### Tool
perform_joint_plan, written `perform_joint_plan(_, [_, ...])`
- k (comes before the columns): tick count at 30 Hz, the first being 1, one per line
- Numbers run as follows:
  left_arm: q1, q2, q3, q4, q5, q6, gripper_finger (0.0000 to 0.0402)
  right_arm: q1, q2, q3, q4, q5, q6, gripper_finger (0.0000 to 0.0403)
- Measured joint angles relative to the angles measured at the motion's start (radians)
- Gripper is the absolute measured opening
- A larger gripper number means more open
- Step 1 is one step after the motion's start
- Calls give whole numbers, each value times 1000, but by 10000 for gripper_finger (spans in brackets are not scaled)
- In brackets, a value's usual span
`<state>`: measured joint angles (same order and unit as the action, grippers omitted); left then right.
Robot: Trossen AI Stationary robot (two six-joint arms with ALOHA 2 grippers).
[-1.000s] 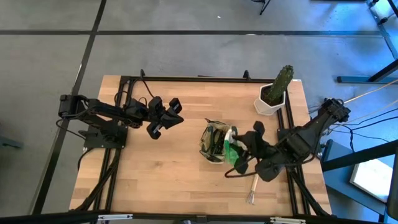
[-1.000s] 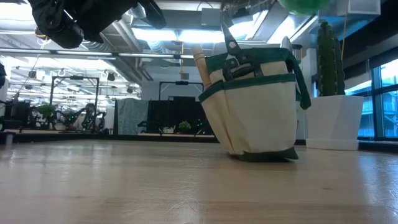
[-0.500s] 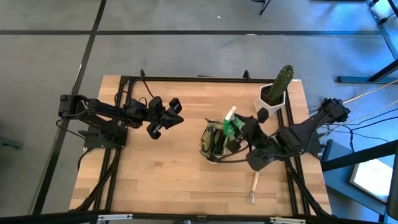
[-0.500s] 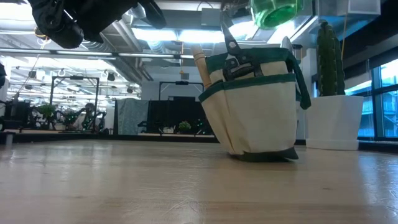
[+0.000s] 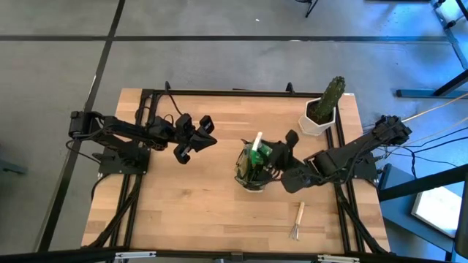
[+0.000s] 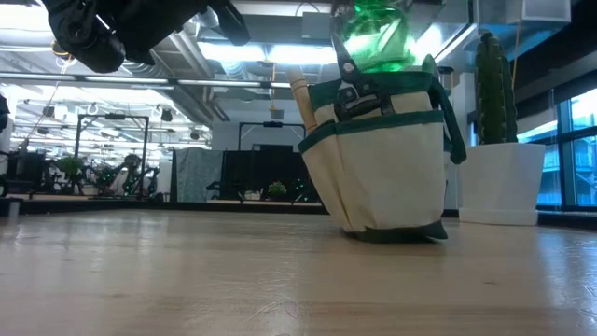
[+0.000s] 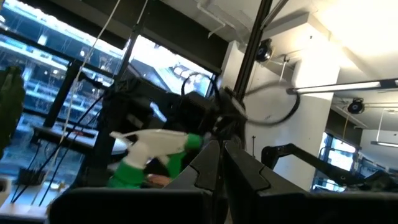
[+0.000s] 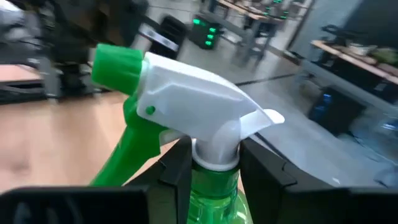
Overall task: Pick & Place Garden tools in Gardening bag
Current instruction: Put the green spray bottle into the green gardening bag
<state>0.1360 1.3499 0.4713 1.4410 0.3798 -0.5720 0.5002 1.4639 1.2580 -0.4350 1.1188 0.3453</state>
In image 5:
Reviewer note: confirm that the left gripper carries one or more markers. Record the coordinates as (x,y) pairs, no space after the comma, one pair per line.
(186,133)

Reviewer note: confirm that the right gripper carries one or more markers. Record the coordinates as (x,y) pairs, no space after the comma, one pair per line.
(289,153)

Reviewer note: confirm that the green plastic spray bottle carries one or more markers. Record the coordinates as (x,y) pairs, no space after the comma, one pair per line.
(257,155)

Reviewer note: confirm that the cream green-trimmed gardening bag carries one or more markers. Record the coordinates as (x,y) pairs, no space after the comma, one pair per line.
(241,171)

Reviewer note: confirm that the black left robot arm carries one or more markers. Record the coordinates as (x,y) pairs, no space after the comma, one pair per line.
(124,131)

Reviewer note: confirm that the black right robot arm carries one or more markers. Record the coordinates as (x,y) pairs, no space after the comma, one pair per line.
(347,153)

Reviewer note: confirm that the white hexagonal plant pot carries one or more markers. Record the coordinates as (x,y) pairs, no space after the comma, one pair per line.
(311,126)

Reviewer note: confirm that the green cactus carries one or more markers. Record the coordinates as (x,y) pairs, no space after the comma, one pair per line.
(331,98)

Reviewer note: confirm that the blue-grey cabinet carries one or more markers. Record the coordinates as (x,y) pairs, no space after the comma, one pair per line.
(398,219)

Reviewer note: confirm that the black support beam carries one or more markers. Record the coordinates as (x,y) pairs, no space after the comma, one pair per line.
(420,185)

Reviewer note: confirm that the black tripod leg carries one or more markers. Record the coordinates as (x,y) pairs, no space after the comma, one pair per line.
(311,8)

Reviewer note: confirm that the blue floor beam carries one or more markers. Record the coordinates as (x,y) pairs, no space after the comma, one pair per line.
(420,94)

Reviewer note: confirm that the white panel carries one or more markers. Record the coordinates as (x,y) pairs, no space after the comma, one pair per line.
(437,212)

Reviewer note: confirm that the black rig bar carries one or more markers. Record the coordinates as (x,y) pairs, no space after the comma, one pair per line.
(55,257)

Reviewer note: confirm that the black diagonal stand beam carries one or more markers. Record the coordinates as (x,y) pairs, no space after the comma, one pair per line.
(453,83)

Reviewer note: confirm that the grey metal stand beam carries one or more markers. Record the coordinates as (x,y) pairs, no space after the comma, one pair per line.
(451,34)

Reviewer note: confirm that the black aluminium table frame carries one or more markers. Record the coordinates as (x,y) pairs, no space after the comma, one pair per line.
(219,92)

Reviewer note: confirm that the small black camera block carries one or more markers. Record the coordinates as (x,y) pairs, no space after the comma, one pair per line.
(237,257)

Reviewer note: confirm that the silver bracket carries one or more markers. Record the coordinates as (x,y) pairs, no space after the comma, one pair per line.
(336,259)
(135,255)

